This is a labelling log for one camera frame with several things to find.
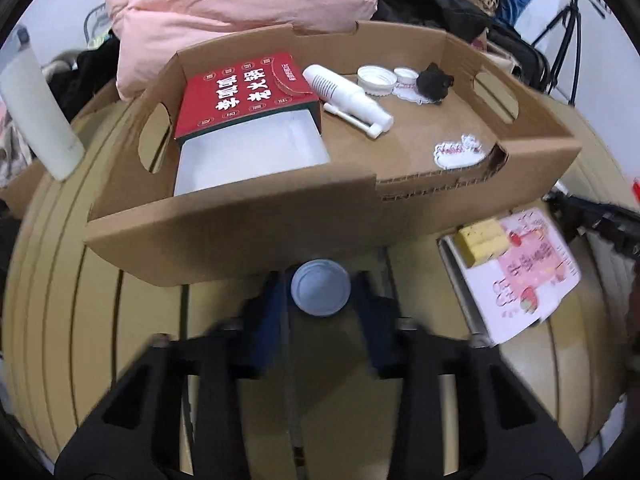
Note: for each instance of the grey white round lid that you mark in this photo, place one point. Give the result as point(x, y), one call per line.
point(320, 287)

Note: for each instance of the cardboard box with clothes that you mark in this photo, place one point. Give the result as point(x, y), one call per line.
point(22, 187)

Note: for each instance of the large white ribbed cap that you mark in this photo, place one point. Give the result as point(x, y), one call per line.
point(376, 79)

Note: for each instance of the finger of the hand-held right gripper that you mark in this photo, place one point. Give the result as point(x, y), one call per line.
point(600, 225)

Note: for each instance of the white pink sticker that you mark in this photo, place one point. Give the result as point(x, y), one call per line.
point(457, 154)
point(409, 96)

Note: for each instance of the white metal chair frame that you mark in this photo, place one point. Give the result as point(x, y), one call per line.
point(95, 22)

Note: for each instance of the black tripod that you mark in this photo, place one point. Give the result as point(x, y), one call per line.
point(570, 25)

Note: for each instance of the small black object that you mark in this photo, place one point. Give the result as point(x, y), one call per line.
point(435, 82)

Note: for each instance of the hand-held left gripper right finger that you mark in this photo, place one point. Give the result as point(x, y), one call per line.
point(380, 335)

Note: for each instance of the white spray bottle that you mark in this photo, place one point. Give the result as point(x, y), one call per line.
point(340, 92)

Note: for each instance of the red cardboard box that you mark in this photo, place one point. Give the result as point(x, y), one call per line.
point(235, 95)

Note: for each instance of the red container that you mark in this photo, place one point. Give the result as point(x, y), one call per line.
point(636, 190)

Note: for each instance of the black clothes pile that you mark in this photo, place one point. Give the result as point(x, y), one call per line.
point(85, 70)

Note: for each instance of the pink printed flat box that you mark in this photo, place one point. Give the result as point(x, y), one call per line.
point(525, 280)

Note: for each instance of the small white jar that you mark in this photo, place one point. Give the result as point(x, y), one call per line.
point(405, 76)

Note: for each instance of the black backpack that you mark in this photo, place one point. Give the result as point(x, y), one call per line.
point(520, 57)

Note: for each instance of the yellow sponge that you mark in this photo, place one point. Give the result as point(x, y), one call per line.
point(481, 242)

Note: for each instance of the white thermos bottle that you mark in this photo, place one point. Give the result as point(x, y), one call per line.
point(40, 110)

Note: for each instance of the translucent white plastic container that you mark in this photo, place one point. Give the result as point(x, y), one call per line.
point(250, 155)

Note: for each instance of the shallow cardboard tray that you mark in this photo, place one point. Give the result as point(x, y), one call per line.
point(300, 240)

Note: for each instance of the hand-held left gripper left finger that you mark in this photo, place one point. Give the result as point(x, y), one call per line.
point(267, 325)

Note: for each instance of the black jacket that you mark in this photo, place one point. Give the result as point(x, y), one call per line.
point(430, 5)

